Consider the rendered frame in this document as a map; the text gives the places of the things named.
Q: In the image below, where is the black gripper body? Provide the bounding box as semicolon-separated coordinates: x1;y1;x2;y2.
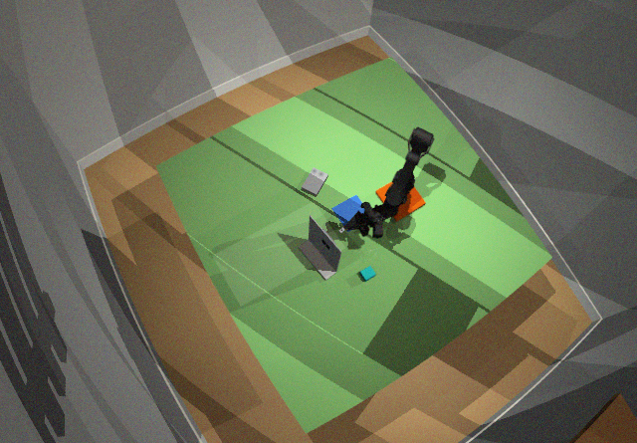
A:
360;202;386;237

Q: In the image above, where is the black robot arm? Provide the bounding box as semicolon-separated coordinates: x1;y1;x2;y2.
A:
372;127;435;239

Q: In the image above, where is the teal block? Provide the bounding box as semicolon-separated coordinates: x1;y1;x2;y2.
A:
359;266;376;282

